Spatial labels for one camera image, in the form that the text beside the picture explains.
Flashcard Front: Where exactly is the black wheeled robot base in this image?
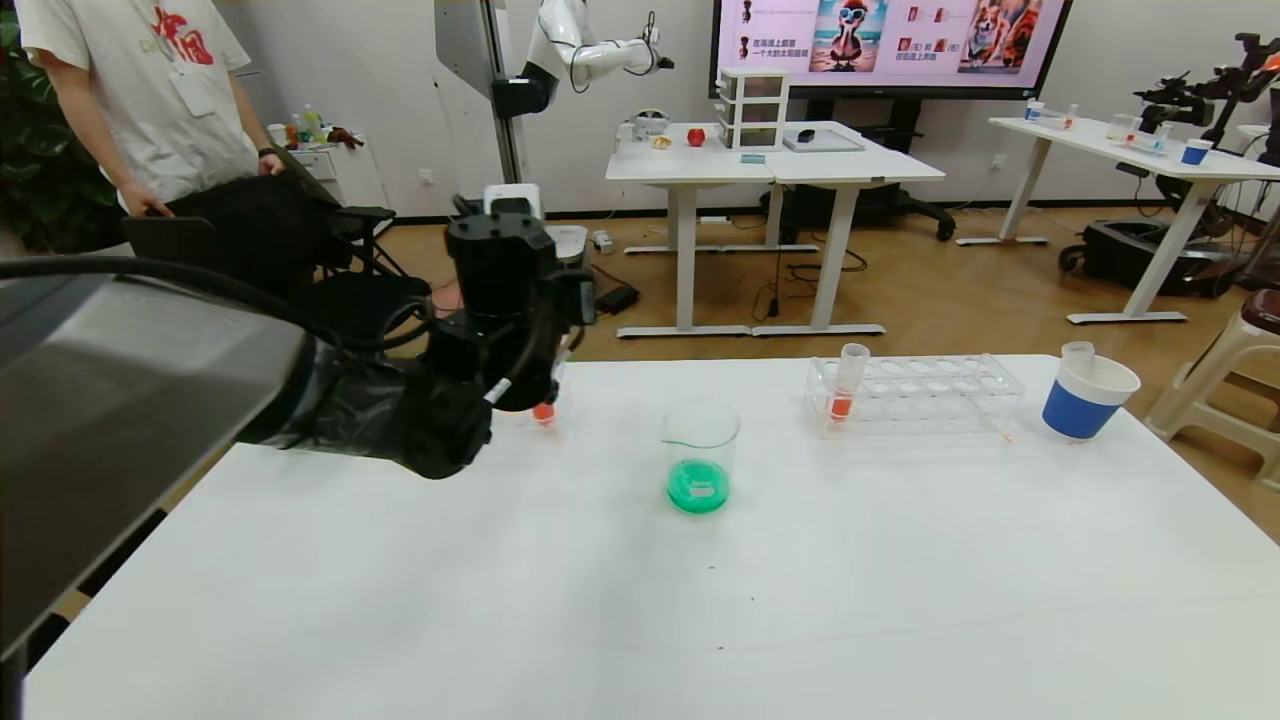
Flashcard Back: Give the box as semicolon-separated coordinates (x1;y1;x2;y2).
1058;220;1246;301

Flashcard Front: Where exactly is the clear glass beaker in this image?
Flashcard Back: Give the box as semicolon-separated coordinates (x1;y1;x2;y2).
660;398;743;515

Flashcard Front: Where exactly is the white standing desk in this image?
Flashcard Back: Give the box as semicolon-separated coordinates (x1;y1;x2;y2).
752;122;946;339
606;125;777;341
955;117;1280;327

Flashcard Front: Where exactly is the white mini drawer unit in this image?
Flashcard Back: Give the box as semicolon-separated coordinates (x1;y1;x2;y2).
716;68;791;153

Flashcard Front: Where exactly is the grey flat tray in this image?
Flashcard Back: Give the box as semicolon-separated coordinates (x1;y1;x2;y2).
782;129;865;156

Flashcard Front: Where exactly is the black display stand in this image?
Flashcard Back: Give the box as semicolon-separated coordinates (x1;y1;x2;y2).
760;98;956;246

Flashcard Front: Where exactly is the black folding chair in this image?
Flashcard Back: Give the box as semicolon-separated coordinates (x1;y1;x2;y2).
330;205;406;276

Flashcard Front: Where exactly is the white humanoid robot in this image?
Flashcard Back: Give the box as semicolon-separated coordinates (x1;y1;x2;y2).
435;0;677;301

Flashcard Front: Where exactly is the white low cabinet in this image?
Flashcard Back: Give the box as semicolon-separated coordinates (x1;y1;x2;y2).
290;145;389;213

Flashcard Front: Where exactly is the olive green jacket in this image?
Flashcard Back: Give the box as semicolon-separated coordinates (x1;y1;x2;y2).
262;143;341;206

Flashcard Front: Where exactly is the black office chair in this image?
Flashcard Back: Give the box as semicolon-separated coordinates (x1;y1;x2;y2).
120;175;431;341

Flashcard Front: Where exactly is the blue white paper cup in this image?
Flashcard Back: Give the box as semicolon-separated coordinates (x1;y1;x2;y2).
1041;356;1142;443

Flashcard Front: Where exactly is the person in white t-shirt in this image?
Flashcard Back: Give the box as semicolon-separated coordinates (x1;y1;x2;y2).
15;0;286;216

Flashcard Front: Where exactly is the beige plastic stool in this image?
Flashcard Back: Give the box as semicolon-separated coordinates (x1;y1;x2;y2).
1143;290;1280;496

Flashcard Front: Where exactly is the large green leafy plant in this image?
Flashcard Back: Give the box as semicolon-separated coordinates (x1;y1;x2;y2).
0;5;126;253

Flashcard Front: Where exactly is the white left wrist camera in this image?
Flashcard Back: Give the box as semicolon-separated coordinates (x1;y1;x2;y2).
484;183;544;219

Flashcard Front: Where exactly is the large wall display screen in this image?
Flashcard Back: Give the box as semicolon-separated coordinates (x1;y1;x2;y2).
709;0;1074;103

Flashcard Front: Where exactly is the black camera tripod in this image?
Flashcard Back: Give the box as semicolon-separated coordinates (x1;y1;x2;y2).
1200;33;1280;151

